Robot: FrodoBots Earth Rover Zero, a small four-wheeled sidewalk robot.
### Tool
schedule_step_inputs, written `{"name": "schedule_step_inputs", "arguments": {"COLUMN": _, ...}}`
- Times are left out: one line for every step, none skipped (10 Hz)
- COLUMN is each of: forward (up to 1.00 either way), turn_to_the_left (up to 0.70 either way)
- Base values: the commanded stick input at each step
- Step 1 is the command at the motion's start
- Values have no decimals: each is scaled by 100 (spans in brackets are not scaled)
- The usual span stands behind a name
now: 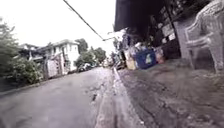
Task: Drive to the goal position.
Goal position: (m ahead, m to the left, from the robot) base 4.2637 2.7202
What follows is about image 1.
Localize green trees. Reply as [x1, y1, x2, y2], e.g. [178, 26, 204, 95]
[73, 37, 107, 70]

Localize pale concrete kerb strip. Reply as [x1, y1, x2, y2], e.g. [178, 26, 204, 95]
[94, 67, 148, 128]

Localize white two-storey building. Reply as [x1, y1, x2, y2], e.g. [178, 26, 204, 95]
[49, 39, 81, 73]

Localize roadside shop with dark awning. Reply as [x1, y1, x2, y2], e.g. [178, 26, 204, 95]
[113, 0, 214, 71]

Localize low building with pale gate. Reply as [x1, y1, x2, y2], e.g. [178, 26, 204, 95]
[18, 43, 70, 80]

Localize grey asphalt road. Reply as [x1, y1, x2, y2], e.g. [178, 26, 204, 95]
[0, 66, 116, 128]

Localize dark dirt roadside ground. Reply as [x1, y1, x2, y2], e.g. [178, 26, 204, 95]
[117, 58, 224, 128]

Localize green bushes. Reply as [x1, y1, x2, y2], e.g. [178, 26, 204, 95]
[0, 18, 44, 88]

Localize white plastic chair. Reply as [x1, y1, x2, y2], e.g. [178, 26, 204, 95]
[184, 0, 224, 75]

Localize overhead wires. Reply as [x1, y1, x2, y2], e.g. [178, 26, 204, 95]
[62, 0, 116, 42]

